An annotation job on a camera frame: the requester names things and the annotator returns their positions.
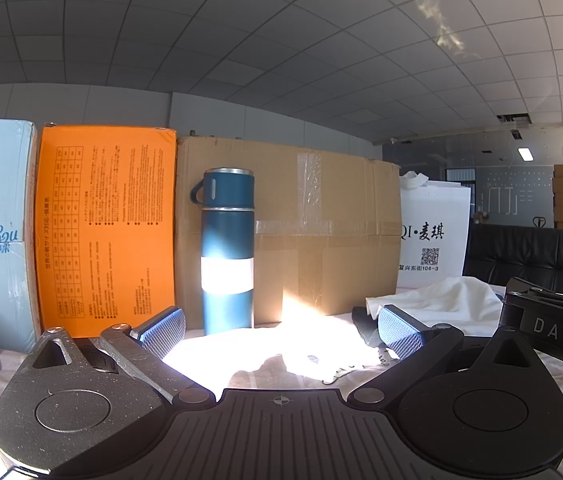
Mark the brown cardboard box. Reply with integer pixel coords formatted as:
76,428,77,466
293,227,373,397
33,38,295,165
174,135,403,330

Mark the printed white bed sheet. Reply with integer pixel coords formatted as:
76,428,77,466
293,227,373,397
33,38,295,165
0,310,563,463

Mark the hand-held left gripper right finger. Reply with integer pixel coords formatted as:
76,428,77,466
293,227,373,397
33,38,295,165
346,304,550,408

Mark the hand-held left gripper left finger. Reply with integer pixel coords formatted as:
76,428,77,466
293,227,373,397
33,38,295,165
12,306,217,408

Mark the white t-shirt with black collar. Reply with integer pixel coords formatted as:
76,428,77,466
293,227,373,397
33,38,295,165
351,276,508,348

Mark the white shopping bag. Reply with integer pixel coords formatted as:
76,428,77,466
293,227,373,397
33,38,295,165
394,171,474,295

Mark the blue thermos bottle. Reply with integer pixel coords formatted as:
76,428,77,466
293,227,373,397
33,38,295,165
190,167,256,337

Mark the black leather sofa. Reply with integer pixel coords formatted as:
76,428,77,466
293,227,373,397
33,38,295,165
463,223,563,302

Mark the orange printed box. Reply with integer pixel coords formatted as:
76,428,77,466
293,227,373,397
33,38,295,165
36,124,178,341

